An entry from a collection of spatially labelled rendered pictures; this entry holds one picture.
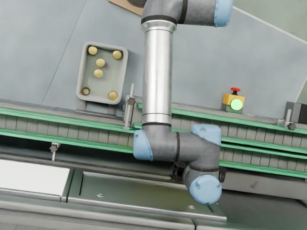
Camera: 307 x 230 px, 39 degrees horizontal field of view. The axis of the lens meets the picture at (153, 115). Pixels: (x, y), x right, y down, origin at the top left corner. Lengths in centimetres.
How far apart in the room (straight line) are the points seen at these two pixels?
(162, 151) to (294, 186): 92
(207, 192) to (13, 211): 50
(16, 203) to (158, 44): 55
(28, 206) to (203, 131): 50
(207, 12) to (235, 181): 83
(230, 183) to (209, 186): 70
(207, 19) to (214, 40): 65
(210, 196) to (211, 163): 8
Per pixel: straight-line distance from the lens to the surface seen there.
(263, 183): 183
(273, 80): 192
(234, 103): 176
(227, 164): 167
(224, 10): 119
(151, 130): 107
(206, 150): 108
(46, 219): 118
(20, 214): 120
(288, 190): 188
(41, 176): 145
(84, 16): 179
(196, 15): 118
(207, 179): 108
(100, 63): 171
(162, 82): 109
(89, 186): 142
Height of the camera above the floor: 253
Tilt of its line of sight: 80 degrees down
